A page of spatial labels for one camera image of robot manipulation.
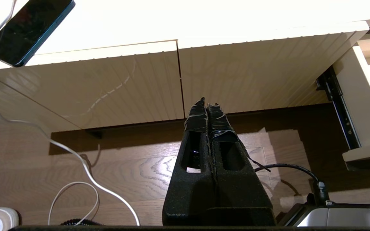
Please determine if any white cable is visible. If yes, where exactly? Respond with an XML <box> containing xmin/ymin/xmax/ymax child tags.
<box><xmin>0</xmin><ymin>0</ymin><xmax>140</xmax><ymax>226</ymax></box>

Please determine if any black cable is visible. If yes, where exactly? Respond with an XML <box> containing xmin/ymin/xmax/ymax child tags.
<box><xmin>254</xmin><ymin>163</ymin><xmax>330</xmax><ymax>206</ymax></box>

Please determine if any white ribbed drawer front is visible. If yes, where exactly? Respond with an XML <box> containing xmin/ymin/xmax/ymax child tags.
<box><xmin>0</xmin><ymin>40</ymin><xmax>185</xmax><ymax>131</ymax></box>
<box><xmin>177</xmin><ymin>21</ymin><xmax>370</xmax><ymax>115</ymax></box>

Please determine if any white cabinet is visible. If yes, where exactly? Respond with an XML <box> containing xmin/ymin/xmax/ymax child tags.
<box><xmin>0</xmin><ymin>0</ymin><xmax>370</xmax><ymax>139</ymax></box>

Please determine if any black smartphone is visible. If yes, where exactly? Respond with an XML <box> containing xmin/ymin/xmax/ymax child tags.
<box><xmin>0</xmin><ymin>0</ymin><xmax>75</xmax><ymax>68</ymax></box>

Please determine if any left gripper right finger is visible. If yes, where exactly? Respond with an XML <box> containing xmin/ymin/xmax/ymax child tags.
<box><xmin>207</xmin><ymin>103</ymin><xmax>276</xmax><ymax>226</ymax></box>

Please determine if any white open drawer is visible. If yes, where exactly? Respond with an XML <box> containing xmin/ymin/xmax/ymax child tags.
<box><xmin>333</xmin><ymin>31</ymin><xmax>370</xmax><ymax>171</ymax></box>

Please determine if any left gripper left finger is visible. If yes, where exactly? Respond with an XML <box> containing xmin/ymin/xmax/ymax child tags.
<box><xmin>162</xmin><ymin>97</ymin><xmax>218</xmax><ymax>226</ymax></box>

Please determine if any black drawer slide rail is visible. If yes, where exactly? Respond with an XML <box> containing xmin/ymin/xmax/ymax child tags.
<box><xmin>315</xmin><ymin>65</ymin><xmax>362</xmax><ymax>150</ymax></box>

